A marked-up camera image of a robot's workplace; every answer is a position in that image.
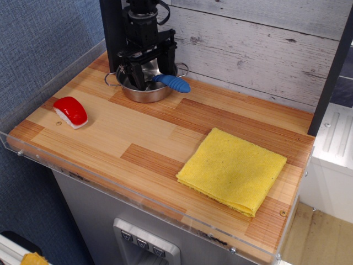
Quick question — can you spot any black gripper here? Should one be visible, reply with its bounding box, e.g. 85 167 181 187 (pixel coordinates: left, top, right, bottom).
118 7 177 90

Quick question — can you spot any blue handled metal scoop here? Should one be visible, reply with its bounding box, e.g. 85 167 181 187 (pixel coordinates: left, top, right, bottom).
146 75 191 93

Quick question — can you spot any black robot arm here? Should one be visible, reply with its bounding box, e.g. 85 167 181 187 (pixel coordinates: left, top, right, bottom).
117 1 177 91

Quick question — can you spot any yellow folded towel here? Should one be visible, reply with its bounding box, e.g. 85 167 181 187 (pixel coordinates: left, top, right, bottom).
176 128 287 218

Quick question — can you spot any stainless steel pot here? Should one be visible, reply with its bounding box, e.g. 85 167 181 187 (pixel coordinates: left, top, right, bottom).
104 59 189 103

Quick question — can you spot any red toy sushi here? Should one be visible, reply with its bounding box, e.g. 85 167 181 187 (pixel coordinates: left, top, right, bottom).
53 97 88 129

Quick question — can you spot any grey metal cabinet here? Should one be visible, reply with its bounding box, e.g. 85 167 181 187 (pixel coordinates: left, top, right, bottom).
54 172 250 264

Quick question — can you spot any clear acrylic edge guard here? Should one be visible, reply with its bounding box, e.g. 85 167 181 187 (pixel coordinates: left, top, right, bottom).
1 130 282 264

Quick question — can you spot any silver button panel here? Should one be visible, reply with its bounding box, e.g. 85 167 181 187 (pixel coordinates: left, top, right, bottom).
113 218 181 264

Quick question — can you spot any white ribbed cabinet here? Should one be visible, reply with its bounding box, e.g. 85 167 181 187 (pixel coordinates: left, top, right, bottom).
299 103 352 223

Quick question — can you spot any yellow object bottom corner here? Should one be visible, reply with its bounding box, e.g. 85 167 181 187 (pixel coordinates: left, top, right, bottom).
20 252 49 265

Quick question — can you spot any black left vertical post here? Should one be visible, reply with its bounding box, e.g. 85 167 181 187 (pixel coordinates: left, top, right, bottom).
99 0 126 72

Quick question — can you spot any black vertical post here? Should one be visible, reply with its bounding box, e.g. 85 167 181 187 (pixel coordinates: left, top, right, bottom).
307 6 352 136
99 0 126 72

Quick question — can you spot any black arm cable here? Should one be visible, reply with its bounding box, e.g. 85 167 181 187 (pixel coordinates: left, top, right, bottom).
156 0 171 26

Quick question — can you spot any black right vertical post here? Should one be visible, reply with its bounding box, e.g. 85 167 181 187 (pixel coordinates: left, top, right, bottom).
307 6 352 136

